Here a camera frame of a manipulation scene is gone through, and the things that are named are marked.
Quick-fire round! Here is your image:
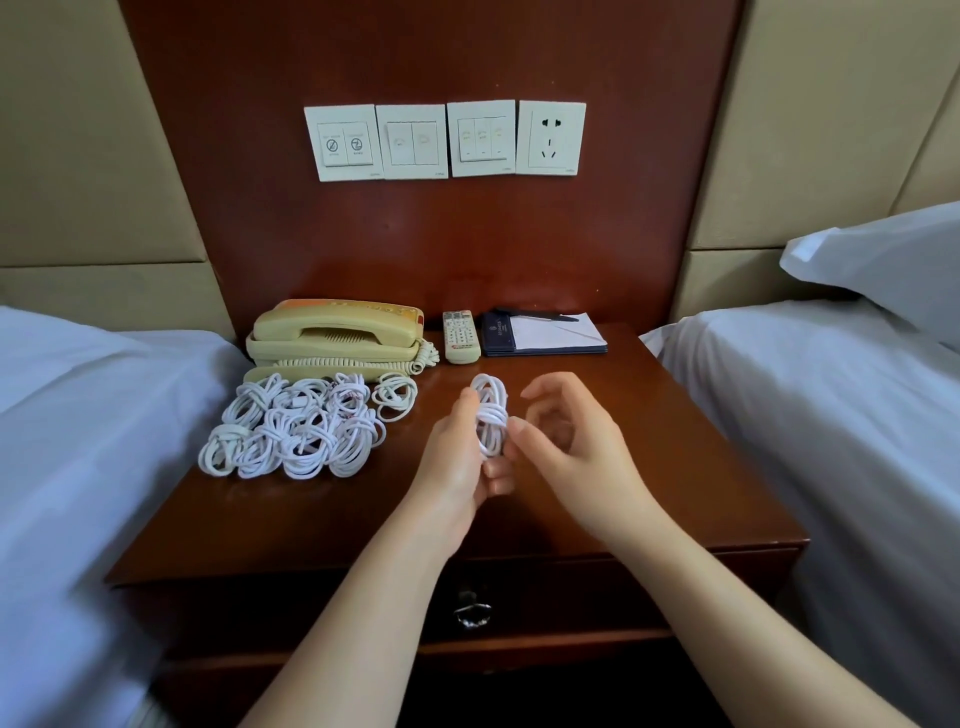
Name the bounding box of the person's left hand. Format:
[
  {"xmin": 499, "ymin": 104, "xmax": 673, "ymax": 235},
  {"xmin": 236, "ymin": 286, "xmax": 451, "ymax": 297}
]
[{"xmin": 401, "ymin": 387, "xmax": 519, "ymax": 560}]

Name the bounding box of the person's right hand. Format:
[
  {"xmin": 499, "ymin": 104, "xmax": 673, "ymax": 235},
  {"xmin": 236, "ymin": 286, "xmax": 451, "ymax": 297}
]
[{"xmin": 506, "ymin": 371, "xmax": 663, "ymax": 554}]

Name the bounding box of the person's left forearm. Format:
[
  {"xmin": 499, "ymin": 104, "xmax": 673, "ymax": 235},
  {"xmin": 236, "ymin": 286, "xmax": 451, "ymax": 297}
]
[{"xmin": 238, "ymin": 513, "xmax": 470, "ymax": 728}]

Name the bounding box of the person's right forearm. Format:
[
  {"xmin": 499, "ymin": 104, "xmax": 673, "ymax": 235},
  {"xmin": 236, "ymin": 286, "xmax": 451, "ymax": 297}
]
[{"xmin": 611, "ymin": 506, "xmax": 924, "ymax": 728}]

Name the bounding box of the white remote control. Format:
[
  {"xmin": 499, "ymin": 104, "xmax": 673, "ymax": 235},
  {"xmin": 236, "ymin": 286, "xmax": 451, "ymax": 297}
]
[{"xmin": 442, "ymin": 309, "xmax": 483, "ymax": 366}]

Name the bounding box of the dark blue notepad holder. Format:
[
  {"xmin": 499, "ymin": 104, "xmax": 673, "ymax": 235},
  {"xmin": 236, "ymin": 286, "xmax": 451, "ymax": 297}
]
[{"xmin": 480, "ymin": 308, "xmax": 609, "ymax": 358}]

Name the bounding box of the white notepad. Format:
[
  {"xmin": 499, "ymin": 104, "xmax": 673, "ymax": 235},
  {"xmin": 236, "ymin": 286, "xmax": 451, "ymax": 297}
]
[{"xmin": 510, "ymin": 312, "xmax": 607, "ymax": 353}]

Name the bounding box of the black pen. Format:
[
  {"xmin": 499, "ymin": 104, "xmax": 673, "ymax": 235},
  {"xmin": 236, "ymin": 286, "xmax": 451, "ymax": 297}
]
[{"xmin": 491, "ymin": 306, "xmax": 581, "ymax": 324}]

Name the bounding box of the metal drawer knob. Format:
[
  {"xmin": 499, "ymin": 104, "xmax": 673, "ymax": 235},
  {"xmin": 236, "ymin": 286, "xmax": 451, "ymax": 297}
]
[{"xmin": 452, "ymin": 588, "xmax": 494, "ymax": 630}]

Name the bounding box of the brown wooden nightstand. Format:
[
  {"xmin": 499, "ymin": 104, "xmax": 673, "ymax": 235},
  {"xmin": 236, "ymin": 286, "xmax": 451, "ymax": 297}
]
[{"xmin": 105, "ymin": 322, "xmax": 811, "ymax": 728}]

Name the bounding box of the bed with white sheet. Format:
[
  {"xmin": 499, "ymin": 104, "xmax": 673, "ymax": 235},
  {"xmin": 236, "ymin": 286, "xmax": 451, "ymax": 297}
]
[
  {"xmin": 0, "ymin": 305, "xmax": 252, "ymax": 728},
  {"xmin": 639, "ymin": 298, "xmax": 960, "ymax": 728}
]

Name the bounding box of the white pillow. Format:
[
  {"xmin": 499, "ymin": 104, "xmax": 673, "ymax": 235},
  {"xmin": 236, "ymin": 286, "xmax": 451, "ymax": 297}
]
[{"xmin": 780, "ymin": 201, "xmax": 960, "ymax": 354}]

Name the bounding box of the beige padded headboard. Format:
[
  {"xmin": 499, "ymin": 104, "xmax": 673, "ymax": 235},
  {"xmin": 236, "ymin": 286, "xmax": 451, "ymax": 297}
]
[
  {"xmin": 669, "ymin": 0, "xmax": 960, "ymax": 325},
  {"xmin": 0, "ymin": 0, "xmax": 238, "ymax": 343}
]

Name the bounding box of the beige corded telephone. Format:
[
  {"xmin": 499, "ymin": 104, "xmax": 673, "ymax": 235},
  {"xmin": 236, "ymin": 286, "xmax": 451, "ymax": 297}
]
[{"xmin": 243, "ymin": 298, "xmax": 426, "ymax": 385}]

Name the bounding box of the pile of white cable bundles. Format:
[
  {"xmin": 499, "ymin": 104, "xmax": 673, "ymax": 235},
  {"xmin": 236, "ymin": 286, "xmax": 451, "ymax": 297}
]
[{"xmin": 197, "ymin": 371, "xmax": 419, "ymax": 481}]

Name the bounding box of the brown wooden wall panel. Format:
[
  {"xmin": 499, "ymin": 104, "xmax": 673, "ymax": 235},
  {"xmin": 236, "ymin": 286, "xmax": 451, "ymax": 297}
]
[{"xmin": 120, "ymin": 0, "xmax": 747, "ymax": 340}]

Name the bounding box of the white triple rocker switch panel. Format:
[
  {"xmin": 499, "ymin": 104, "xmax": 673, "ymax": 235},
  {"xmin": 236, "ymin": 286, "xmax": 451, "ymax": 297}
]
[{"xmin": 446, "ymin": 99, "xmax": 518, "ymax": 179}]

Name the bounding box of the white double rocker switch panel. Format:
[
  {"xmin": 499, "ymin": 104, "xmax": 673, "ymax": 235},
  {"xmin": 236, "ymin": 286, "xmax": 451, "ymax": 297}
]
[{"xmin": 375, "ymin": 102, "xmax": 450, "ymax": 181}]

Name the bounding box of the white wall power socket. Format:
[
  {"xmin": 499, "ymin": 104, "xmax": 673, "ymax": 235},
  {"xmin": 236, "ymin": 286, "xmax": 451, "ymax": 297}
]
[{"xmin": 515, "ymin": 99, "xmax": 588, "ymax": 177}]

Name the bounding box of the white two-button switch panel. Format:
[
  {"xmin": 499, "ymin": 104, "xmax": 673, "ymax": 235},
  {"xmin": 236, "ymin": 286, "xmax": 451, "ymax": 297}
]
[{"xmin": 303, "ymin": 104, "xmax": 385, "ymax": 183}]

